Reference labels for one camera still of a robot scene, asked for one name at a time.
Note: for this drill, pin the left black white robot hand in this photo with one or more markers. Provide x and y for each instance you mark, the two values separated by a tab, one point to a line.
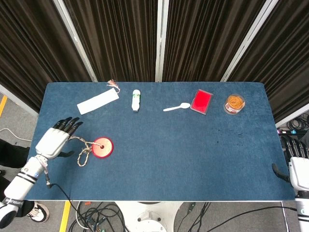
51	143

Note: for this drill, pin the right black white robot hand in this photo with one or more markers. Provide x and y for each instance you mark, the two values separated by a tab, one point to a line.
299	169

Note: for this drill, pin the red round bead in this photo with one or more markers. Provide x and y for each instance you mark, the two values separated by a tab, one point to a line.
107	149

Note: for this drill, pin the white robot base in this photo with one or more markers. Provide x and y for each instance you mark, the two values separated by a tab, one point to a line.
149	216

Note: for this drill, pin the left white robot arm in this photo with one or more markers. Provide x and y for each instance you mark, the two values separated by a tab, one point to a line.
21	183

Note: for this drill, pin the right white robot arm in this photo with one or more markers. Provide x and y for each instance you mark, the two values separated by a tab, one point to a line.
303	212

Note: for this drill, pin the black power strip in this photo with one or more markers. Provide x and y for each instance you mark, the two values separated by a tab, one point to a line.
287	132

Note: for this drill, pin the black garment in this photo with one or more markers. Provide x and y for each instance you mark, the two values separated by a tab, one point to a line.
12	154

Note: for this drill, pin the white bookmark with tassel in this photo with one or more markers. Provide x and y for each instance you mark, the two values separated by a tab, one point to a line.
97	102

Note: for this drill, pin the yellow floor tape strip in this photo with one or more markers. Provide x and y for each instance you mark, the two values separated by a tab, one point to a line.
65	216
3	105

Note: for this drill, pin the black trouser leg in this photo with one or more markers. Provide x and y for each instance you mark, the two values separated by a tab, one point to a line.
26	209

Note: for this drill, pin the black and white sneaker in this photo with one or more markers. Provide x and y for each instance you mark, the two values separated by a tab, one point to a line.
38	212

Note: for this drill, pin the jar of rubber bands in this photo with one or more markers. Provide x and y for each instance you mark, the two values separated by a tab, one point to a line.
234	104

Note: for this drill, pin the small white bottle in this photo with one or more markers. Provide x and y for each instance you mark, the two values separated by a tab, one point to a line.
136	101

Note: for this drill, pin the dark brown curtain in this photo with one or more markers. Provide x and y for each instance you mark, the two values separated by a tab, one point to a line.
116	38
29	48
285	60
205	38

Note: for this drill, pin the blue felt table mat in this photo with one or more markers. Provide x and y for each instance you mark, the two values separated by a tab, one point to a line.
169	149

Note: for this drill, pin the red ink pad box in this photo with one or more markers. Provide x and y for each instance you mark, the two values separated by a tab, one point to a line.
201	101

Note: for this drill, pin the white plastic spoon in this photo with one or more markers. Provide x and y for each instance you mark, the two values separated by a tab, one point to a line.
184	105

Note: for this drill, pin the white metal frame post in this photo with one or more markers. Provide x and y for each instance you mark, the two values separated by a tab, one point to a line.
248	43
161	41
74	41

